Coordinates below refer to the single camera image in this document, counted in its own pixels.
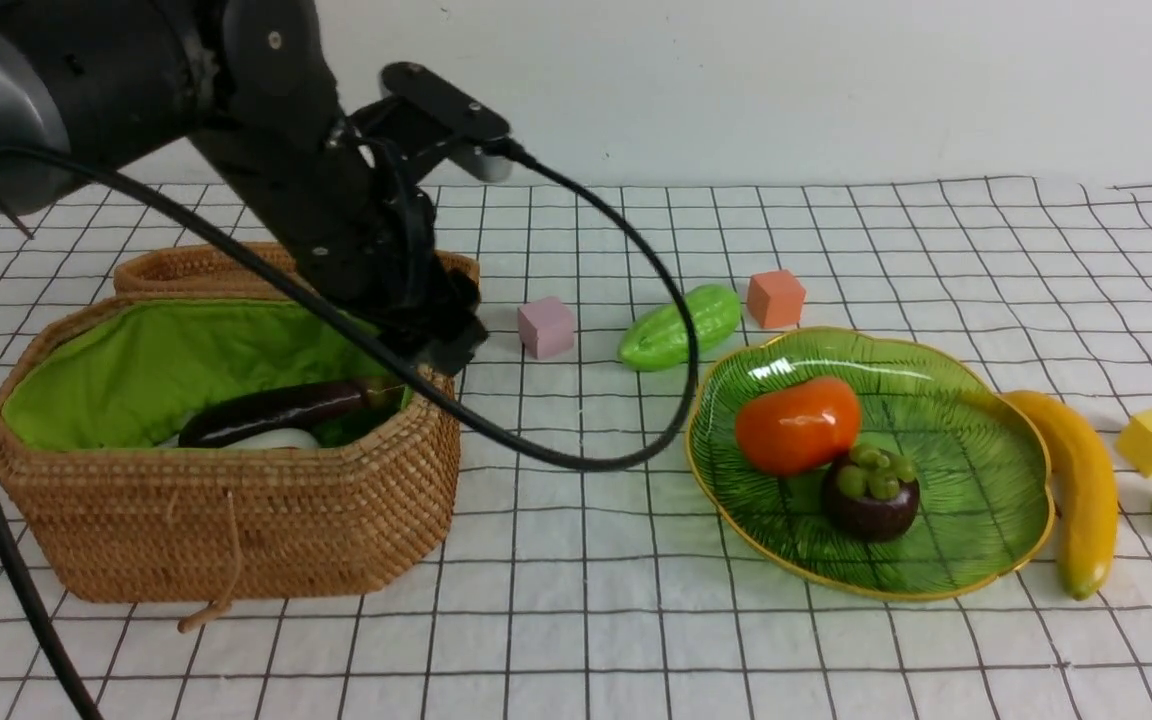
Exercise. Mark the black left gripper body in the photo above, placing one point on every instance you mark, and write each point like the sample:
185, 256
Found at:
347, 210

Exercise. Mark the purple eggplant toy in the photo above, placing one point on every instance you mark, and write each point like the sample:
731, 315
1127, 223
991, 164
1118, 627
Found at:
367, 390

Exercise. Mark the white radish toy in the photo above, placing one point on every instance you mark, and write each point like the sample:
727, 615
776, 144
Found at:
271, 438

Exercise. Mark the green bitter gourd toy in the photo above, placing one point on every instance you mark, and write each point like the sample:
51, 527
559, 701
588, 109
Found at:
658, 340

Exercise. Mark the orange persimmon toy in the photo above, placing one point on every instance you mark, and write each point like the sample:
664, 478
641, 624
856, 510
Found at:
799, 428

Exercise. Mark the dark purple mangosteen toy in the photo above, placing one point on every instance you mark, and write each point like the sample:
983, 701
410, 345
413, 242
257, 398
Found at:
871, 493

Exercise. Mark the yellow banana toy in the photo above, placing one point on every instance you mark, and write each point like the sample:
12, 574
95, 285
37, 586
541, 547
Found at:
1084, 473

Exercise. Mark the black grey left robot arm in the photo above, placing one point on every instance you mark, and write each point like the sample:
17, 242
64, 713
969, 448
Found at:
247, 83

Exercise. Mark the woven rattan basket lid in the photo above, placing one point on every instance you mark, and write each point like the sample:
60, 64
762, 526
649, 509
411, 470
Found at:
202, 270

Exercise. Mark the pink foam cube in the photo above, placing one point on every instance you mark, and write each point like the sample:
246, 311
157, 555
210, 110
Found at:
547, 327

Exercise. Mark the woven rattan basket green lining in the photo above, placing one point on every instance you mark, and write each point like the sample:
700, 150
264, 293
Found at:
121, 518

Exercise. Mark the orange foam cube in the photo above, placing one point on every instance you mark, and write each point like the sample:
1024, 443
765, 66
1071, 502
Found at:
775, 299

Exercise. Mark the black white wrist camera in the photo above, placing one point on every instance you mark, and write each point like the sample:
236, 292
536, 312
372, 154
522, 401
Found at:
432, 121

